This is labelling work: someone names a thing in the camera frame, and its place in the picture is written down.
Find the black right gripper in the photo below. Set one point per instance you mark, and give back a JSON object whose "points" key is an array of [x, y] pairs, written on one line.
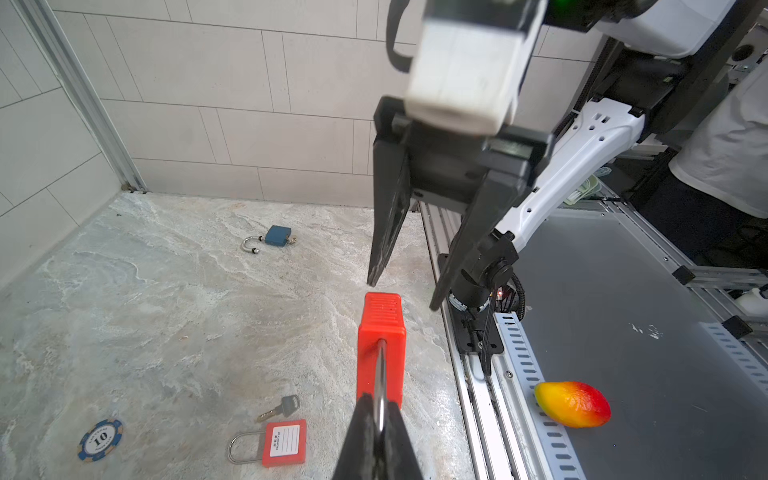
{"points": [[486, 175]]}

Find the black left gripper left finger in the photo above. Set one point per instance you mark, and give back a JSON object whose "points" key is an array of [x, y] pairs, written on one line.
{"points": [[357, 459]]}

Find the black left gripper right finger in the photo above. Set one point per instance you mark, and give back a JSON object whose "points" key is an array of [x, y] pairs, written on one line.
{"points": [[397, 458]]}

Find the red padlock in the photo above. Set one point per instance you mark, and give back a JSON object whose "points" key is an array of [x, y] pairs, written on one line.
{"points": [[381, 354], [278, 444]]}

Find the blue padlock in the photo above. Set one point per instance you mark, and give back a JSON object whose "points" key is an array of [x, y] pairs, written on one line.
{"points": [[277, 236]]}

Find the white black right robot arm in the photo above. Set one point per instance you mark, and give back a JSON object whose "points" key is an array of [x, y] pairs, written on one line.
{"points": [[661, 58]]}

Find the red yellow toy fruit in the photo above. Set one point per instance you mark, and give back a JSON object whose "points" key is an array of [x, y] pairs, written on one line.
{"points": [[573, 404]]}

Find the person in white shirt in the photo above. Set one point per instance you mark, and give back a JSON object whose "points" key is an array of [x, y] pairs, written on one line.
{"points": [[718, 181]]}

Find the metal base rail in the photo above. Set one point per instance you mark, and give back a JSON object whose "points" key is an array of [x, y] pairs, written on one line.
{"points": [[613, 304]]}

